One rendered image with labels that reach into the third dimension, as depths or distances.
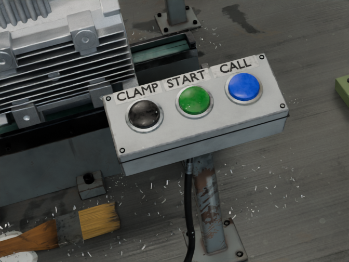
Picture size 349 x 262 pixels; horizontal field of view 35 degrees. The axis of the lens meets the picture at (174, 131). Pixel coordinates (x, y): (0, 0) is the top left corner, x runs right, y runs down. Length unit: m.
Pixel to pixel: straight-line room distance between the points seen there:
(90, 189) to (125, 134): 0.31
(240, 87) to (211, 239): 0.24
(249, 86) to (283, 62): 0.48
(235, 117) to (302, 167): 0.31
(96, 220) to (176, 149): 0.29
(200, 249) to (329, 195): 0.19
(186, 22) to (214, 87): 0.60
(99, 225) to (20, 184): 0.14
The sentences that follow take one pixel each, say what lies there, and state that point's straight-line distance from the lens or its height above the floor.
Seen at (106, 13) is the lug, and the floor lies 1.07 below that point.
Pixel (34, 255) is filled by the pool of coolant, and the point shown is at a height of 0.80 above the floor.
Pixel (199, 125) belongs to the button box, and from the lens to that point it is 0.53.
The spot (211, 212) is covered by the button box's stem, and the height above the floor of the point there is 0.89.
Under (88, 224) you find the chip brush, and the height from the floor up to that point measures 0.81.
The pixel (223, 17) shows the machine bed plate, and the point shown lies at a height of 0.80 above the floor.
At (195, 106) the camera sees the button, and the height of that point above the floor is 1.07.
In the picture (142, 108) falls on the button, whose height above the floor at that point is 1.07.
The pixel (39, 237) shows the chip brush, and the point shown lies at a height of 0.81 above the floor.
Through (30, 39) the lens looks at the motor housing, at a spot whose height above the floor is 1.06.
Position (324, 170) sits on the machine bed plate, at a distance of 0.83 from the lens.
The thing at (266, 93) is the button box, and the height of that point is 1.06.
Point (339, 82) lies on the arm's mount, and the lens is 0.94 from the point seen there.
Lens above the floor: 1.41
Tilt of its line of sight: 43 degrees down
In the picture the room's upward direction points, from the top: 11 degrees counter-clockwise
